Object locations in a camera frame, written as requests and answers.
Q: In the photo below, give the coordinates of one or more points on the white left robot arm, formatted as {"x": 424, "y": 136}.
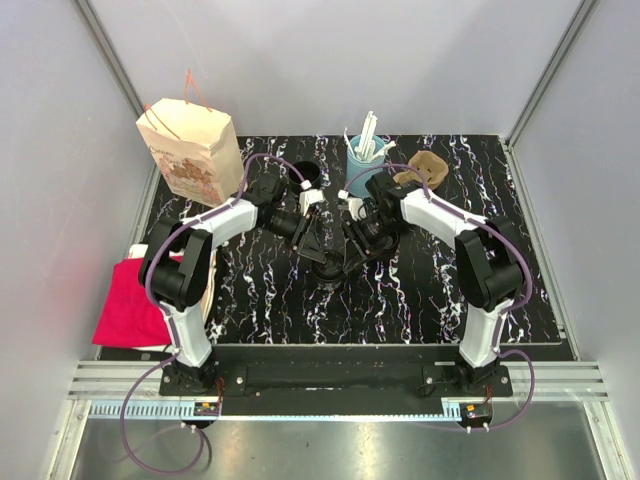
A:
{"x": 176, "y": 267}

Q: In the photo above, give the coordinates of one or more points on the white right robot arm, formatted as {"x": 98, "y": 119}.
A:
{"x": 492, "y": 274}

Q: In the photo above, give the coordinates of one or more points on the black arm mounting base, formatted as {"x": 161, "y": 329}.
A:
{"x": 336, "y": 381}

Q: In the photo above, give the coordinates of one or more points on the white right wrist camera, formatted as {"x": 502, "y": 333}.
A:
{"x": 350, "y": 207}

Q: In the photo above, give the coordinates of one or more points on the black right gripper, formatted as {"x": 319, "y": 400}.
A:
{"x": 354, "y": 256}

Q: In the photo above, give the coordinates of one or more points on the left aluminium frame post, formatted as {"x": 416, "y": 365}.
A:
{"x": 99, "y": 36}

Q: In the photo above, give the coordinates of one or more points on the right aluminium frame post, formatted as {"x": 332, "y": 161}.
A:
{"x": 560, "y": 53}

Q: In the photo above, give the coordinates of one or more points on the printed paper takeout bag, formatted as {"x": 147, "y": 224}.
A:
{"x": 194, "y": 147}

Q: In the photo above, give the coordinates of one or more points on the light blue straw holder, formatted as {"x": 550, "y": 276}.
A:
{"x": 355, "y": 166}

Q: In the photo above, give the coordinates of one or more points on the stack of black cups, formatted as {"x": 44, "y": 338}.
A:
{"x": 310, "y": 171}

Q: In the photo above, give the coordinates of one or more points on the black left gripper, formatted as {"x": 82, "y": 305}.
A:
{"x": 310, "y": 246}

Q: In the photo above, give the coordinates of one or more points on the black paper coffee cup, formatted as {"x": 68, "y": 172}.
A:
{"x": 329, "y": 283}

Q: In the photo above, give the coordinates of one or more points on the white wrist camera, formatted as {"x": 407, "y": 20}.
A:
{"x": 309, "y": 197}
{"x": 350, "y": 207}

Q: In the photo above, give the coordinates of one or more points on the aluminium frame post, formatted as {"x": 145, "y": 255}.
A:
{"x": 99, "y": 36}
{"x": 560, "y": 53}

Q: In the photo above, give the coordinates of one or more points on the brown pulp cup carrier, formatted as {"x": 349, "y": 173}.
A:
{"x": 433, "y": 168}

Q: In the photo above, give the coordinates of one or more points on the pink folded cloth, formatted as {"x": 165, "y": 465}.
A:
{"x": 128, "y": 318}

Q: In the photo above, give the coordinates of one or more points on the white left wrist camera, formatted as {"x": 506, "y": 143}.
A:
{"x": 309, "y": 197}

